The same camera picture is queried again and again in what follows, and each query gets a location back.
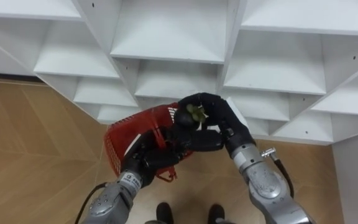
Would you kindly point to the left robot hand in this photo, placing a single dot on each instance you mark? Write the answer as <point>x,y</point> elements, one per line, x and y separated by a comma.
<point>148,155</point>

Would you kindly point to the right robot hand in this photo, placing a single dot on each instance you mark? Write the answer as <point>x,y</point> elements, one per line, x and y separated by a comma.
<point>225,118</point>

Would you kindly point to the red plastic basket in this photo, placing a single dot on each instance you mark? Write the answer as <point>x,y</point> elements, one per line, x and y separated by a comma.
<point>126,137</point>

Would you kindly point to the dark mangosteen soft toy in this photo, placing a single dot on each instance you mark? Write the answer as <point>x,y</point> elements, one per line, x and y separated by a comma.
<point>194,113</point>

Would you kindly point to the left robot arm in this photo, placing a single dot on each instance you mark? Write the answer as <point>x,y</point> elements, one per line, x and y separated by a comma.
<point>110,202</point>

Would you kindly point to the robot legs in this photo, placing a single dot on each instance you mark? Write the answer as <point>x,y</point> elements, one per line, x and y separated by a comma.
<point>164,213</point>

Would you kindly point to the white shelf unit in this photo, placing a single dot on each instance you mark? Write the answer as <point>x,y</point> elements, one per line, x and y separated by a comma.
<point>172,37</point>

